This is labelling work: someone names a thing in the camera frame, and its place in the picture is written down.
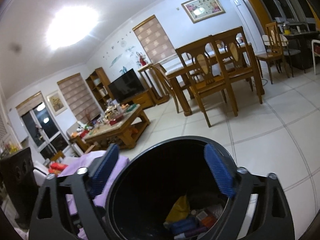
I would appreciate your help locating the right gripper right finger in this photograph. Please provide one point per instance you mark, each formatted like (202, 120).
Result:
(272, 217)

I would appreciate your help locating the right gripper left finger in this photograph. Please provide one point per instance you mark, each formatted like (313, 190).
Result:
(65, 204)

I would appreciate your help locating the red snack box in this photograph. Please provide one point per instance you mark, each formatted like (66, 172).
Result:
(209, 216)

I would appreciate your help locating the purple white tube bottle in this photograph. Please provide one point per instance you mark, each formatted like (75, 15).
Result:
(191, 233)

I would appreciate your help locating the yellow gold foil bag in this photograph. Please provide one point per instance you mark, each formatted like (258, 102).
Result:
(179, 211)

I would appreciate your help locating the blue foil packet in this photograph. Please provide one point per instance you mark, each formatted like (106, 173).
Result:
(183, 226)

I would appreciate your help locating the black trash bin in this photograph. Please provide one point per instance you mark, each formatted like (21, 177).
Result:
(145, 191)

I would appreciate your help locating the wooden sofa with cushions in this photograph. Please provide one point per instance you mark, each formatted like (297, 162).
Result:
(41, 170)

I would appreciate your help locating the red cushion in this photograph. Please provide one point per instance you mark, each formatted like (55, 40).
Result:
(56, 168)

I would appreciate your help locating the purple tablecloth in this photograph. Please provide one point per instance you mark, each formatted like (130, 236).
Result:
(102, 172)

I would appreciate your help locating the sunflower framed picture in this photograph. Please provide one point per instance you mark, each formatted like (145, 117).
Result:
(56, 103)

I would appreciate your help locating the wooden coffee table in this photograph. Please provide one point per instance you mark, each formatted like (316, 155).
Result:
(124, 133)

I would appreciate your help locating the wooden bookshelf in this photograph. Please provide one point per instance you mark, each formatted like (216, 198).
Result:
(98, 83)

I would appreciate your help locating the black flat television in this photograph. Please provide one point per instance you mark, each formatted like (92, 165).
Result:
(126, 86)

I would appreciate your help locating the wooden tv cabinet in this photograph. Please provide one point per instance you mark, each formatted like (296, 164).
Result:
(144, 99)

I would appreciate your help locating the wooden dining chair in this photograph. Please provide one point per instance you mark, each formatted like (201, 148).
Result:
(198, 65)
(236, 58)
(160, 72)

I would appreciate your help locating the ceiling lamp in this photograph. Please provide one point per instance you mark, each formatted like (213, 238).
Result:
(71, 24)

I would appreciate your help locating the wooden dining chair near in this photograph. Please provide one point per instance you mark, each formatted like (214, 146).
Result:
(198, 65)

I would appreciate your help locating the tall wooden plant stand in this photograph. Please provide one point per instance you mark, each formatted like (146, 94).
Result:
(152, 83)

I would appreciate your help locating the wooden dining chair left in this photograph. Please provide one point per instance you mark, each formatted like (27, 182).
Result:
(160, 72)

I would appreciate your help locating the white standing air conditioner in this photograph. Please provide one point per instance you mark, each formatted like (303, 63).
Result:
(250, 28)

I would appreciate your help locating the framed floral wall picture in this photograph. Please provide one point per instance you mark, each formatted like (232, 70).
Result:
(199, 10)

